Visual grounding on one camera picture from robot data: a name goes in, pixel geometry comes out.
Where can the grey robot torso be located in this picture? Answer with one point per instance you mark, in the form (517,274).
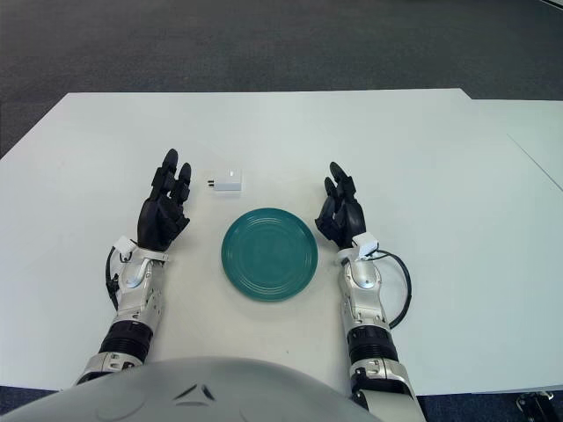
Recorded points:
(198,395)

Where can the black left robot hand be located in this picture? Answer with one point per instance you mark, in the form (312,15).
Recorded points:
(158,220)

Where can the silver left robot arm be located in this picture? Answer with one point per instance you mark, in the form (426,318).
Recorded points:
(136,285)

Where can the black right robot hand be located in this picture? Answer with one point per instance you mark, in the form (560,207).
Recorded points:
(347,220)

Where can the teal round plate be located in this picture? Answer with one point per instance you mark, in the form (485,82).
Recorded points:
(268,255)

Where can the black table foot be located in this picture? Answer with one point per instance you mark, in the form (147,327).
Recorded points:
(534,402)

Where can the white charger cube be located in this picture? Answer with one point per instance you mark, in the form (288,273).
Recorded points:
(228,181)

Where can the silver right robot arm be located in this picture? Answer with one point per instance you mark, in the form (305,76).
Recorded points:
(365,285)

